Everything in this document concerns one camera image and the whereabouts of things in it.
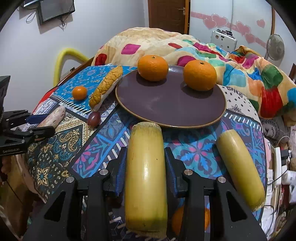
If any small wall monitor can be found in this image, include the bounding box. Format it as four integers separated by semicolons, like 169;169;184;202
37;0;75;25

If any white sliding wardrobe with hearts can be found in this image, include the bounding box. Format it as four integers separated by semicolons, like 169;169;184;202
189;1;273;56

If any brown wooden door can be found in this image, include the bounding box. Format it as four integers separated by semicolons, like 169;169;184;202
147;0;191;34

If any large orange left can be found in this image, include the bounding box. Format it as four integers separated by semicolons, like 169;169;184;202
137;55;169;82

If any dark red grape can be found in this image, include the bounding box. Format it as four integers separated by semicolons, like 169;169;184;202
87;111;101;128

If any pink pomelo segment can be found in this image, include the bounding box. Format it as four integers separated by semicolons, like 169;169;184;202
37;106;66;128

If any white power strip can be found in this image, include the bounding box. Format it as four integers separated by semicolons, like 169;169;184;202
273;147;282;186

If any large orange right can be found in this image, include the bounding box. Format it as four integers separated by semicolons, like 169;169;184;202
183;60;217;91

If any white box appliance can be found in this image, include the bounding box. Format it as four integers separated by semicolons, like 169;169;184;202
211;29;237;52

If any standing electric fan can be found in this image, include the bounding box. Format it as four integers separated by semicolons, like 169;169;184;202
265;34;285;61

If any large orange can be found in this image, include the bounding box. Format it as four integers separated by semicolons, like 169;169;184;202
183;60;217;91
137;55;169;82

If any dark purple round plate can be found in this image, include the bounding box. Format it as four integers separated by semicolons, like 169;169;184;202
115;65;226;128

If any colourful patchwork blanket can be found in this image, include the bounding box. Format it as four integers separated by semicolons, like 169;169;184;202
92;27;295;126

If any yellow foam tube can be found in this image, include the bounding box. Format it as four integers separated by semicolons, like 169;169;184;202
53;48;90;86

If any blue patterned bed cover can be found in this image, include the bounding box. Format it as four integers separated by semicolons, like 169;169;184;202
25;65;267;199

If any small orange mandarin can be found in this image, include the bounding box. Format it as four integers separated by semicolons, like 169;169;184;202
72;86;88;101

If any orange under gripper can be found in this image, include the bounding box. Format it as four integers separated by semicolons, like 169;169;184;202
171;206;210;236

